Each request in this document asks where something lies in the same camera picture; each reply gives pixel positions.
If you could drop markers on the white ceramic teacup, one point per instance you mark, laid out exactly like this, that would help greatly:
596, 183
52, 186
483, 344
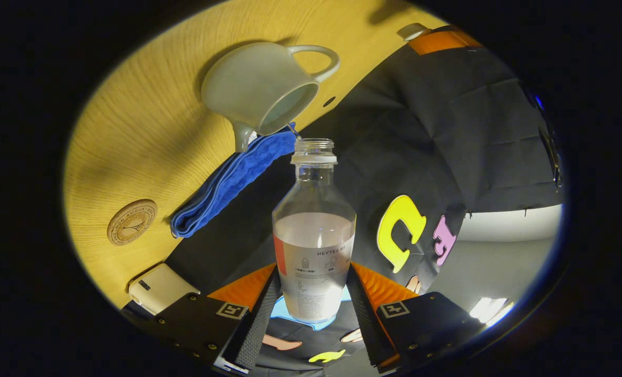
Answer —
248, 84

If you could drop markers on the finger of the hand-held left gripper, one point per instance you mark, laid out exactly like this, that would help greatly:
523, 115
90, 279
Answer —
439, 41

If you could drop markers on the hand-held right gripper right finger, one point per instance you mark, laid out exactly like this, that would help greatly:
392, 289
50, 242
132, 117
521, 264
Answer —
366, 324

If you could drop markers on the round wooden coaster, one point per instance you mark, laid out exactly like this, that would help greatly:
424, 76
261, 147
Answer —
132, 222

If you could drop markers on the blue folded towel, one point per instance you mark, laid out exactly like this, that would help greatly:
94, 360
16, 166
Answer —
227, 183

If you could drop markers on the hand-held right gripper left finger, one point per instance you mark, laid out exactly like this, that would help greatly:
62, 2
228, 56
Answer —
258, 324

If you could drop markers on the white toaster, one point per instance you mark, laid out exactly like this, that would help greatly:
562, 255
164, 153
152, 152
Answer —
162, 288

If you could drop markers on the clear plastic water bottle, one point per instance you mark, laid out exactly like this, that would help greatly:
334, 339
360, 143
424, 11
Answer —
313, 251

